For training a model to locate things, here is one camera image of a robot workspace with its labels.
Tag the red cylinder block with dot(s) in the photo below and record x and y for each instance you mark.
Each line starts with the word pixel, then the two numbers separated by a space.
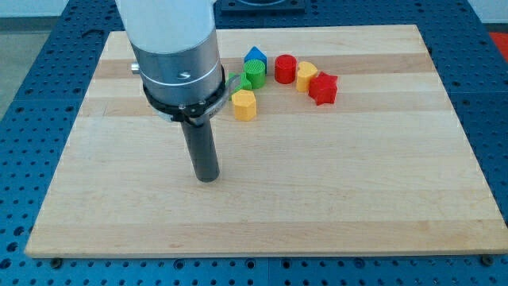
pixel 285 69

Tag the green cylinder block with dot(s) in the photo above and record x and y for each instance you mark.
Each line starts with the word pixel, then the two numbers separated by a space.
pixel 255 73

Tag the yellow heart block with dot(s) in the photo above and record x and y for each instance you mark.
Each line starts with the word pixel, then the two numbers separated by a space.
pixel 305 73

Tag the black clamp ring flange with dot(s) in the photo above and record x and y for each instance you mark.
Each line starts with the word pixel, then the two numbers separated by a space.
pixel 176 103

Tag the dark grey cylindrical probe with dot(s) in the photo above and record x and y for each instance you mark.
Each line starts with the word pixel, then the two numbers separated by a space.
pixel 201 147

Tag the green star block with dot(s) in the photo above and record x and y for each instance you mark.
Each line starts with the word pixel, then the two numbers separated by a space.
pixel 243 84

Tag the light wooden board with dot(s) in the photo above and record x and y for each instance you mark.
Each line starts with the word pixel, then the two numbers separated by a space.
pixel 387 170

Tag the blue cube block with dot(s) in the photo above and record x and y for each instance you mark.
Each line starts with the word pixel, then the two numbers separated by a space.
pixel 256 54

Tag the yellow hexagon block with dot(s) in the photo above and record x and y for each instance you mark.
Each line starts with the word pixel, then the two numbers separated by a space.
pixel 244 105

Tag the red star block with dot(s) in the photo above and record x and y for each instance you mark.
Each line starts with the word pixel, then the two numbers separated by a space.
pixel 323 88

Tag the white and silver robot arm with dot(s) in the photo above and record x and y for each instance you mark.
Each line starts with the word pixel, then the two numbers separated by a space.
pixel 175 45

